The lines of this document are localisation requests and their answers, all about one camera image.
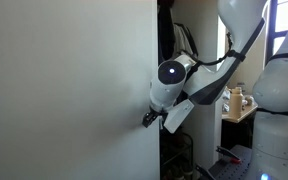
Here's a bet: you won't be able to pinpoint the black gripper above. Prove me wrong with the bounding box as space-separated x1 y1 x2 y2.
142 108 168 128

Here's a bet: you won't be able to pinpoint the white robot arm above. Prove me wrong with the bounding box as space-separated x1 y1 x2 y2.
142 0 288 180

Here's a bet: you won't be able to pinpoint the wooden desk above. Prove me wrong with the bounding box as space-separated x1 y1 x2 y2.
221 104 257 149

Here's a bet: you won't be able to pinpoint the small white items on desk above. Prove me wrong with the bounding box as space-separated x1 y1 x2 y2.
222 87 231 113

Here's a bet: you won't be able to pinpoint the beige water bottle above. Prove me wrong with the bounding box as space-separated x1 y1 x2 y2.
229 87 243 119

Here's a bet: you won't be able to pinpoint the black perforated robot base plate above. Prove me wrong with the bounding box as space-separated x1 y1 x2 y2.
195 145 252 180

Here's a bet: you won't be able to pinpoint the dark hanging clothes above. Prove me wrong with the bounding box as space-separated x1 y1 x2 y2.
157 0 198 64

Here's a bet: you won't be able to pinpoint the black red clamp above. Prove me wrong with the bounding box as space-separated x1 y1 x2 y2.
216 146 241 164

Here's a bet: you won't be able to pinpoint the white sliding closet door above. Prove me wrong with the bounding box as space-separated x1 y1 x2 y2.
0 0 160 180

